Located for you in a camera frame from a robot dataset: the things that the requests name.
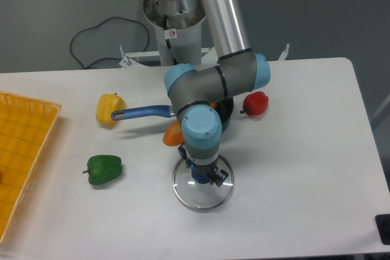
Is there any black device at table corner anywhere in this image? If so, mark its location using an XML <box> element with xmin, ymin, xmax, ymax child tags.
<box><xmin>375</xmin><ymin>214</ymin><xmax>390</xmax><ymax>245</ymax></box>

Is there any glass lid with blue knob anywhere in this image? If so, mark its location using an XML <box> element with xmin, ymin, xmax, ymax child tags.
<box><xmin>172</xmin><ymin>155</ymin><xmax>235</xmax><ymax>213</ymax></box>

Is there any red bell pepper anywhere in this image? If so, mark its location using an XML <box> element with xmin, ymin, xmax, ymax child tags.
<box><xmin>240</xmin><ymin>91</ymin><xmax>269</xmax><ymax>116</ymax></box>

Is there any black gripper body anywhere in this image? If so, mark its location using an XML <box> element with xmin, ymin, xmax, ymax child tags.
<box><xmin>178</xmin><ymin>142</ymin><xmax>219</xmax><ymax>184</ymax></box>

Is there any dark pot with blue handle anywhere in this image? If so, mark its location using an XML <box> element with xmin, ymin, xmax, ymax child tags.
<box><xmin>110</xmin><ymin>97</ymin><xmax>234</xmax><ymax>132</ymax></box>

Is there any yellow plastic basket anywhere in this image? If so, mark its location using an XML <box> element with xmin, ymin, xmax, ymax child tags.
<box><xmin>1</xmin><ymin>91</ymin><xmax>62</xmax><ymax>242</ymax></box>

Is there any yellow bell pepper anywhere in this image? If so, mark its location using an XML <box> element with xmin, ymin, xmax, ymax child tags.
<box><xmin>95</xmin><ymin>93</ymin><xmax>126</xmax><ymax>128</ymax></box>

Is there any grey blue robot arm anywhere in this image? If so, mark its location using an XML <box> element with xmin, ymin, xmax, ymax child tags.
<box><xmin>144</xmin><ymin>0</ymin><xmax>271</xmax><ymax>186</ymax></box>

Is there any black cable on floor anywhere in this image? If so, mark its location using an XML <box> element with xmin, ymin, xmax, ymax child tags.
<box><xmin>69</xmin><ymin>16</ymin><xmax>151</xmax><ymax>70</ymax></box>

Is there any green bell pepper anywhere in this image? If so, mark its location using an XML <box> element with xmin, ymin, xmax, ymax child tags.
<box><xmin>82</xmin><ymin>155</ymin><xmax>122</xmax><ymax>186</ymax></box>

